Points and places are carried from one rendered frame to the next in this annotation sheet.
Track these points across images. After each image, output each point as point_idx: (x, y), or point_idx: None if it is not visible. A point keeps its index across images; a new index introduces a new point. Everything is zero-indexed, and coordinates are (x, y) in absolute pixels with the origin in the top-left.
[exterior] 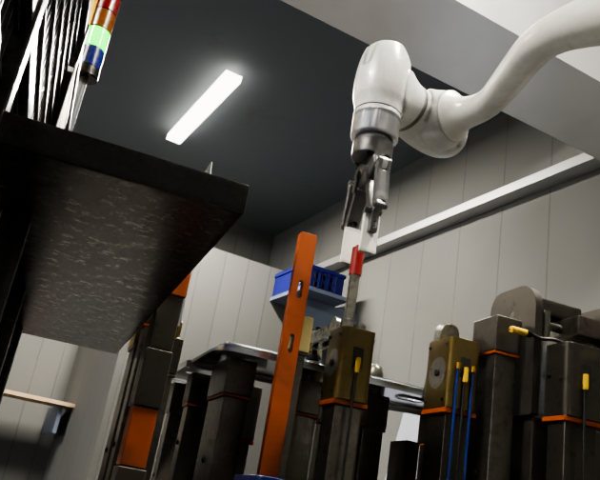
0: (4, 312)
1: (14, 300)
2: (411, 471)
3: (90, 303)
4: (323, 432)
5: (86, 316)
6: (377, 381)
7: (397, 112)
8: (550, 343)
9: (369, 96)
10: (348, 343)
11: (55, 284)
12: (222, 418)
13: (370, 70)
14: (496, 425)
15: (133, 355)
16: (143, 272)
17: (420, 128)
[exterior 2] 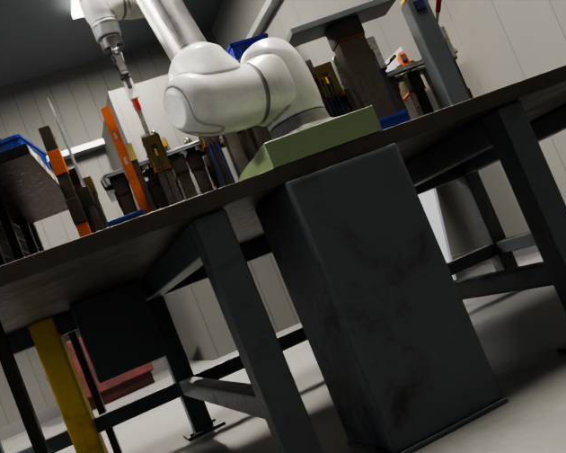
0: (4, 222)
1: (4, 216)
2: None
3: (33, 198)
4: (162, 187)
5: (40, 202)
6: (180, 148)
7: (110, 18)
8: None
9: (92, 19)
10: (146, 145)
11: (13, 200)
12: (124, 207)
13: (84, 4)
14: (229, 138)
15: None
16: (31, 180)
17: (130, 12)
